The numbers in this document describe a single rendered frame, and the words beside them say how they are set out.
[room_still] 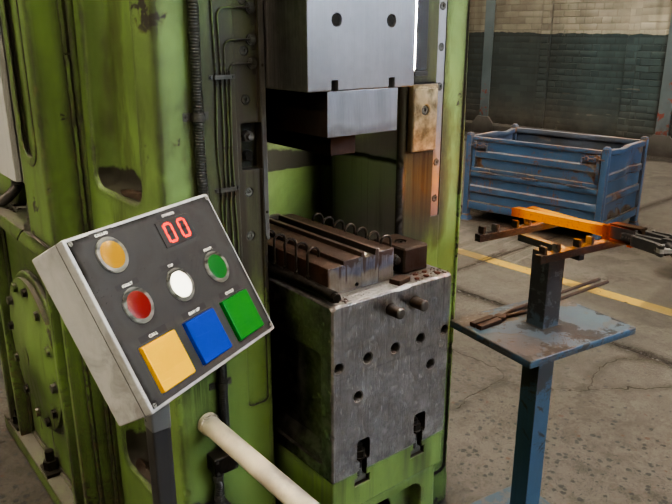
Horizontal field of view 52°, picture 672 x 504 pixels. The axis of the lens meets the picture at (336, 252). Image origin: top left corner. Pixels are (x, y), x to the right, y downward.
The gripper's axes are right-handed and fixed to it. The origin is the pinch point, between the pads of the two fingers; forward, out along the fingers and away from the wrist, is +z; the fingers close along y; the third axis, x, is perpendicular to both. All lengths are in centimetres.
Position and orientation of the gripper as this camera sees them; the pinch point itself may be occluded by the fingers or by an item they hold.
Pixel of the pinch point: (626, 233)
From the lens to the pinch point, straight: 174.4
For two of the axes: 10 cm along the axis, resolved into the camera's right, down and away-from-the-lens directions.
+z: -5.1, -2.4, 8.2
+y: 8.6, -1.6, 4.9
